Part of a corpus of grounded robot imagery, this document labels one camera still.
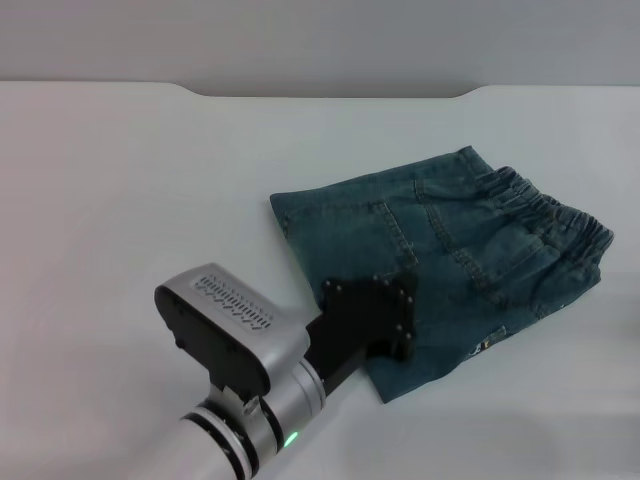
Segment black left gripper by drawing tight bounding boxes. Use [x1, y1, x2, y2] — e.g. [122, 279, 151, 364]
[303, 268, 419, 397]

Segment blue denim shorts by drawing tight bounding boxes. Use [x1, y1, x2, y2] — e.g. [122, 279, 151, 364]
[269, 145, 616, 406]

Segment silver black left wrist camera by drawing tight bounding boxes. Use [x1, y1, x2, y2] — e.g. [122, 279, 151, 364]
[153, 262, 310, 402]

